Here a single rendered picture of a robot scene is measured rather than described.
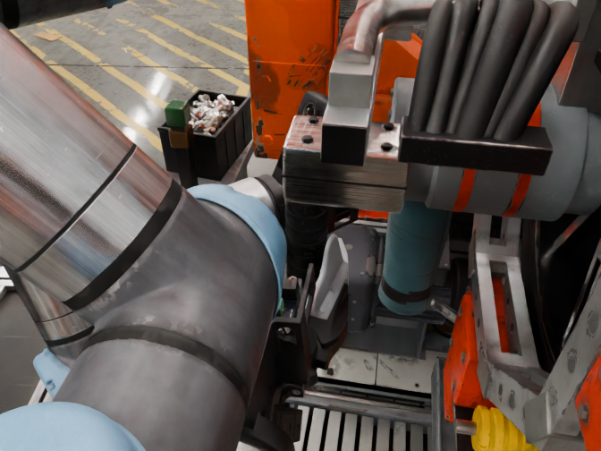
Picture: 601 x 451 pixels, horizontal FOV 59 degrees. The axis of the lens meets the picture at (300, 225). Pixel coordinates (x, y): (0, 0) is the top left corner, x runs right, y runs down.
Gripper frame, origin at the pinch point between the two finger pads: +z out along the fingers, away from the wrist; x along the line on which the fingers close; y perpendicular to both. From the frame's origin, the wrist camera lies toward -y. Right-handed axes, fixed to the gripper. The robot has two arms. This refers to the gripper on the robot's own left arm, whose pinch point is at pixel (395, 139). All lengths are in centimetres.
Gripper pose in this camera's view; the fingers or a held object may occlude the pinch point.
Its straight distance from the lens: 70.8
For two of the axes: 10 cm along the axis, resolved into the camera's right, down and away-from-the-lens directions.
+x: 5.7, 5.3, -6.3
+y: 0.0, 7.7, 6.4
